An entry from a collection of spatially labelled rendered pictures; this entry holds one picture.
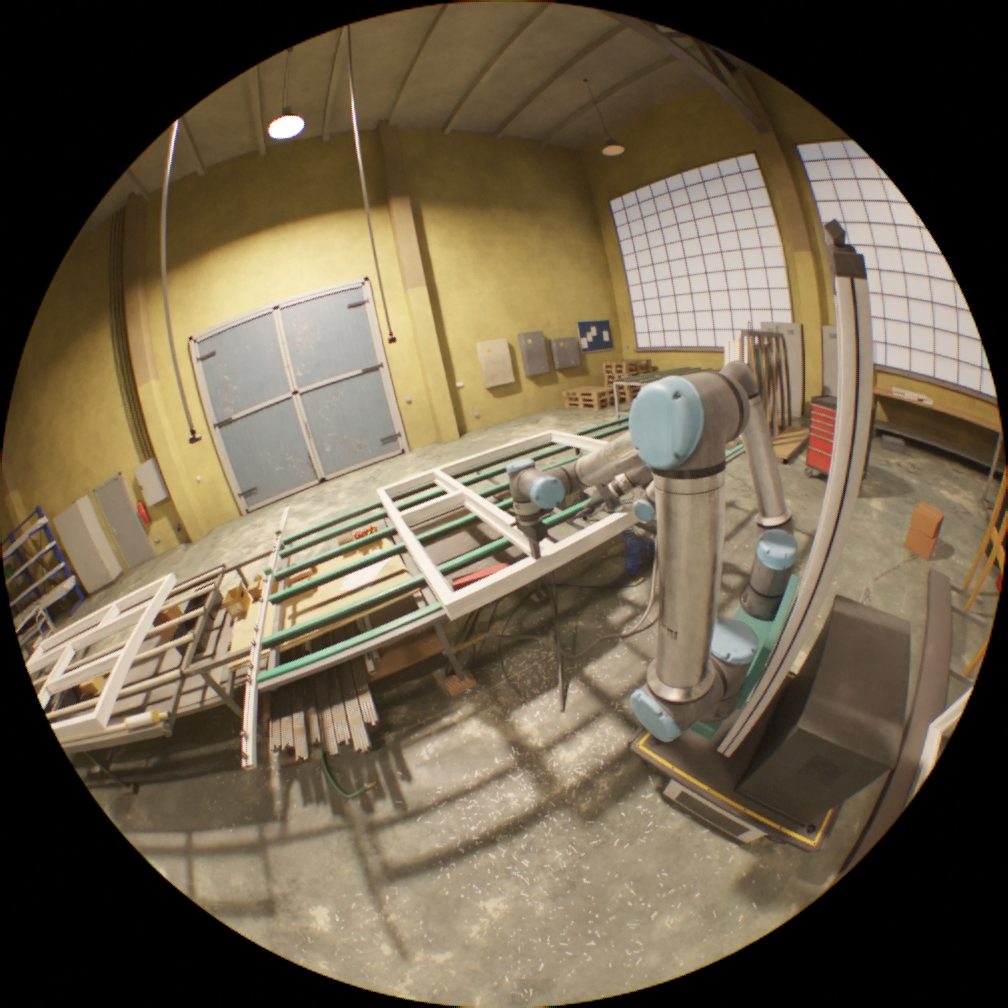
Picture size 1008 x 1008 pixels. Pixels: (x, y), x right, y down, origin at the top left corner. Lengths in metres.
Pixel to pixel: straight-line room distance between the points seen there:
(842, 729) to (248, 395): 8.09
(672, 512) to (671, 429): 0.12
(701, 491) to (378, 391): 7.20
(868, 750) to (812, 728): 0.19
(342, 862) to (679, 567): 1.83
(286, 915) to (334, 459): 7.19
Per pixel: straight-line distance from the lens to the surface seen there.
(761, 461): 1.27
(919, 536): 3.85
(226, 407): 7.77
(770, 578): 1.25
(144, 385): 8.27
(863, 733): 1.07
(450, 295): 8.23
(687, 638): 0.63
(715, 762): 1.45
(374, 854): 1.85
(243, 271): 8.29
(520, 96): 10.17
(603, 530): 1.37
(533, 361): 8.68
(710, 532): 0.52
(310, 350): 7.49
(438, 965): 1.76
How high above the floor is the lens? 1.62
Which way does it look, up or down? 25 degrees down
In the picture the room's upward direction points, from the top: 12 degrees counter-clockwise
